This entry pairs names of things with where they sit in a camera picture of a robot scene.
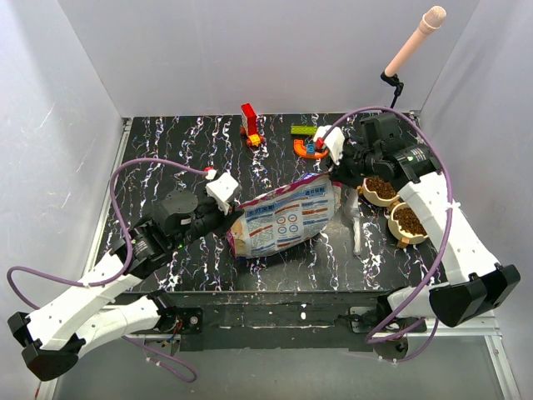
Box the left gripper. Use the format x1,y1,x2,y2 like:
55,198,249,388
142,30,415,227
170,186,243,251

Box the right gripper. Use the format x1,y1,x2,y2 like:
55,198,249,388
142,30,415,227
326,140,381,189

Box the clear plastic scoop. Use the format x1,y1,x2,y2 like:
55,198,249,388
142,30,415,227
343,188,362,256

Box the pink blue pet food bag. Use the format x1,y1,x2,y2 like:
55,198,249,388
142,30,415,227
227,173,341,259

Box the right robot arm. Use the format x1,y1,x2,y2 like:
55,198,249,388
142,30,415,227
315,110,521,332

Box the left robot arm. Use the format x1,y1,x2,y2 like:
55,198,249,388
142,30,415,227
7,190,243,382

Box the cream bowl far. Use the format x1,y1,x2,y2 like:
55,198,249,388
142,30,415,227
357,177,400,208

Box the cream bowl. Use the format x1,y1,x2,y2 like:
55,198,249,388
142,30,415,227
387,202,428,248
357,177,400,208

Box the green toy brick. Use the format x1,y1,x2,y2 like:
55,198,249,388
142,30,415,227
291,125,317,136

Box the cream bowl near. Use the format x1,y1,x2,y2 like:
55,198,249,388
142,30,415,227
387,202,428,248

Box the red toy block figure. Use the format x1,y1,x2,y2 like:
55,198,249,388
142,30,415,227
240,103,265,148

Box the black microphone tripod stand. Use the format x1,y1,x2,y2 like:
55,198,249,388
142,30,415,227
380,72,404,108

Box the pink microphone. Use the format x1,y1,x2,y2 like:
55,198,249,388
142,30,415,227
384,6,446,78

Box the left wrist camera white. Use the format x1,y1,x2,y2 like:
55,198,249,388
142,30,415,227
205,167,242,215

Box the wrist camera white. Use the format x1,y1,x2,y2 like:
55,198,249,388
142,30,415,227
313,125,345,165
205,167,242,215

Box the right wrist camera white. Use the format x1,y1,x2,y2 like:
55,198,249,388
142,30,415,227
313,125,345,165

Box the orange ring toy blocks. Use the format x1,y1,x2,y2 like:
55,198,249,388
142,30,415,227
293,139,328,160

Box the aluminium rail frame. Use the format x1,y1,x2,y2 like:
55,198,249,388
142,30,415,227
35,302,521,400

